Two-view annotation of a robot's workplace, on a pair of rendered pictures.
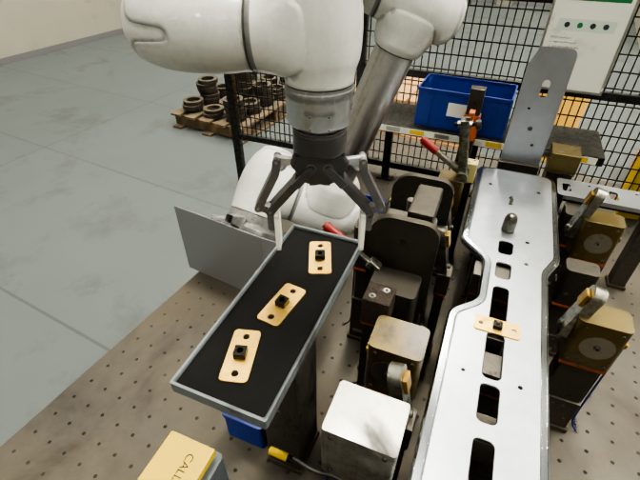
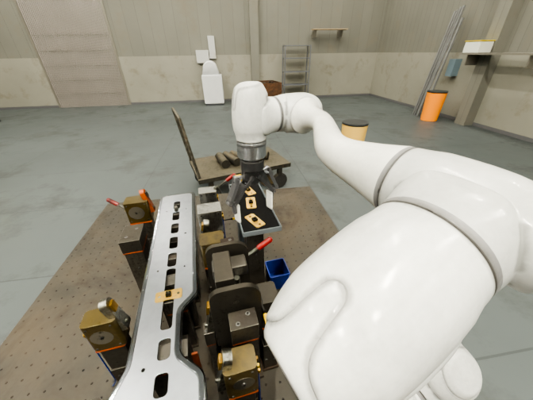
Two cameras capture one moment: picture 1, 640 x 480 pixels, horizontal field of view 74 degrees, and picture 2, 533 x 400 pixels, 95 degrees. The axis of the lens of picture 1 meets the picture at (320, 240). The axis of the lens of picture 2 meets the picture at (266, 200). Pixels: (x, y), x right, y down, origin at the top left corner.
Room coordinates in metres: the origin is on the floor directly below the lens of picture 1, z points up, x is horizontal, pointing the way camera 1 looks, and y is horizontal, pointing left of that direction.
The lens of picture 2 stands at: (1.16, -0.40, 1.68)
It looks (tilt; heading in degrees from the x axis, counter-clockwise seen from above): 31 degrees down; 143
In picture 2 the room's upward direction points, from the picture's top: 1 degrees counter-clockwise
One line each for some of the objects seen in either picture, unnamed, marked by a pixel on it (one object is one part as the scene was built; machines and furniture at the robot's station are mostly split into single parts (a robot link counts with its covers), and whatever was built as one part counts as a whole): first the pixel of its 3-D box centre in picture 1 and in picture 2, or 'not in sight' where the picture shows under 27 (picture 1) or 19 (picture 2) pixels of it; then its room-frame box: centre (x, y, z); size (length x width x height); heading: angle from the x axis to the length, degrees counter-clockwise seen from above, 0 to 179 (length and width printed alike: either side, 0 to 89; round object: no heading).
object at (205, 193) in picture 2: not in sight; (213, 217); (0.06, 0.05, 0.88); 0.12 x 0.07 x 0.36; 68
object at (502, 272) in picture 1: (486, 315); (175, 378); (0.70, -0.41, 0.84); 0.12 x 0.05 x 0.29; 68
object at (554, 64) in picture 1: (536, 110); not in sight; (1.21, -0.63, 1.17); 0.12 x 0.01 x 0.34; 68
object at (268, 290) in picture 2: (360, 281); (271, 328); (0.78, -0.10, 0.89); 0.09 x 0.08 x 0.38; 68
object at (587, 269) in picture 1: (567, 312); not in sight; (0.72, -0.61, 0.84); 0.10 x 0.05 x 0.29; 68
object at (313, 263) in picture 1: (320, 255); (254, 219); (0.56, 0.00, 1.17); 0.08 x 0.04 x 0.01; 0
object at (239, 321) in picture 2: not in sight; (247, 362); (0.83, -0.23, 0.91); 0.07 x 0.05 x 0.42; 68
